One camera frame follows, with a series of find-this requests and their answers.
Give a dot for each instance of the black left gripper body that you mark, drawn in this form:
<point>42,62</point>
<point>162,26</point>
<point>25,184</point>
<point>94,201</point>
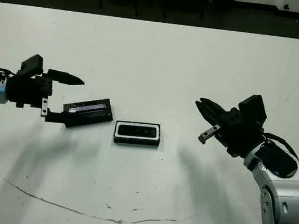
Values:
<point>28,91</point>

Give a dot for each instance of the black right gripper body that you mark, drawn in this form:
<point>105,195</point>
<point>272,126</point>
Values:
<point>241,137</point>

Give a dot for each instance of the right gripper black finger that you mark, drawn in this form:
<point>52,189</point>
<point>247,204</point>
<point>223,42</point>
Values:
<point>210,117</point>
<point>214,108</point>

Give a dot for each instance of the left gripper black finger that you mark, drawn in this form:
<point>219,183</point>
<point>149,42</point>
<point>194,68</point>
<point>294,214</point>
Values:
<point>64,77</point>
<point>54,117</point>

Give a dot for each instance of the black camera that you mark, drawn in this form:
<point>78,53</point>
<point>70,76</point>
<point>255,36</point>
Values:
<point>138,131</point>

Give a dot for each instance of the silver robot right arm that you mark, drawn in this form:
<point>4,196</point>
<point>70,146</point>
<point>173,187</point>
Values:
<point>288,200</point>

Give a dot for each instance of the black box base white insert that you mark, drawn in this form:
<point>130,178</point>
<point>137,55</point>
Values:
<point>136,143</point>

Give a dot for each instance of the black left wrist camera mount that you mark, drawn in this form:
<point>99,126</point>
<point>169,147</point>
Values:
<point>32,65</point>

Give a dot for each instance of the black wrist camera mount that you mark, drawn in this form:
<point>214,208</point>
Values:
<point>32,65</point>
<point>254,108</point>

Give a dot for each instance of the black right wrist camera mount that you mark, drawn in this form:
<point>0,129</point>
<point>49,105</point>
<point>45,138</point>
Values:
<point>254,108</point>

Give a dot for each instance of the black round wall fitting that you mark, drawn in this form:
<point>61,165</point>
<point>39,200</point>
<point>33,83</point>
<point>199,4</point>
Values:
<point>286,7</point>

